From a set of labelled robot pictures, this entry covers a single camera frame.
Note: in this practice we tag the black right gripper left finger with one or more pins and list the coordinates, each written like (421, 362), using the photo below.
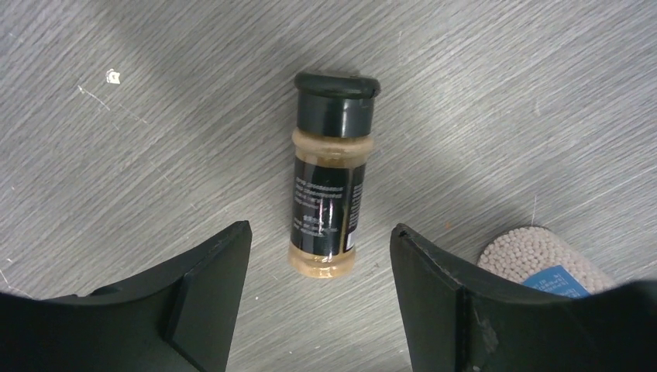
(179, 315)

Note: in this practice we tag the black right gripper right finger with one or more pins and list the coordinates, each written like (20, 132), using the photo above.
(459, 317)

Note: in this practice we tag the small black cap bottle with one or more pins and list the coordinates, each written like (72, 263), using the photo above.
(332, 141)

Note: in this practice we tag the silver lid peppercorn jar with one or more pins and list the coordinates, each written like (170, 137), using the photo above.
(537, 258)

